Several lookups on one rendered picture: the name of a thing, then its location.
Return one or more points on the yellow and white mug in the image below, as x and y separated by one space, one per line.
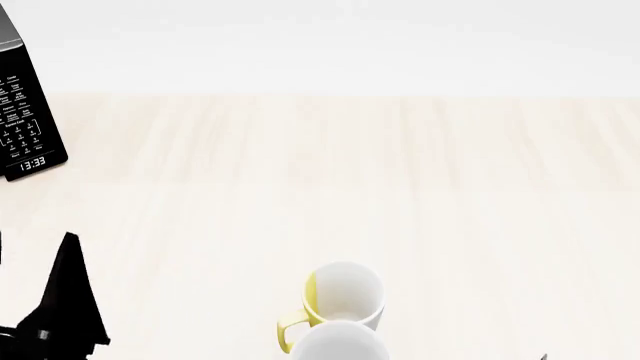
345 292

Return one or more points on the black microwave with keypad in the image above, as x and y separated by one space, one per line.
25 112

